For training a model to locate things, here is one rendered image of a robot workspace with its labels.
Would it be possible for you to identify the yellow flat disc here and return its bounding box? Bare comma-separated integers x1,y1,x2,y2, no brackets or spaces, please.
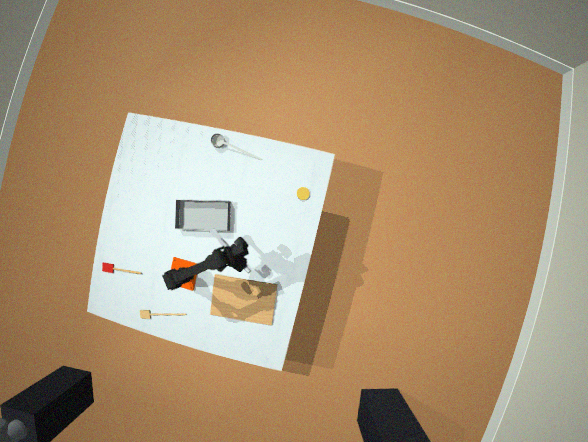
297,187,310,200

